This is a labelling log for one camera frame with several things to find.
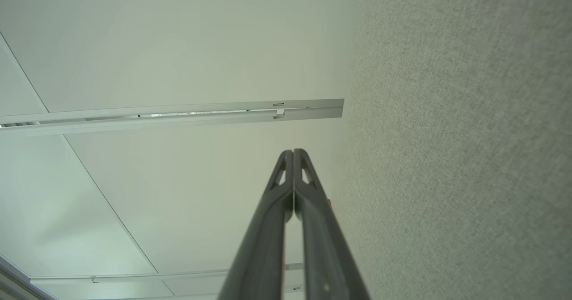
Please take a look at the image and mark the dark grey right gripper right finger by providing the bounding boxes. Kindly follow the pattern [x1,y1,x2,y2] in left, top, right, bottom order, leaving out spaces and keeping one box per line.
[294,148,370,300]

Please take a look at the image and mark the long white ceiling light rail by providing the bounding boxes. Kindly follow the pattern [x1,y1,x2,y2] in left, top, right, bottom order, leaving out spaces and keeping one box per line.
[0,98,345,135]

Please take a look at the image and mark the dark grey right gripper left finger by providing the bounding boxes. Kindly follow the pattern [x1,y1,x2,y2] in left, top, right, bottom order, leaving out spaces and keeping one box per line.
[218,149,294,300]

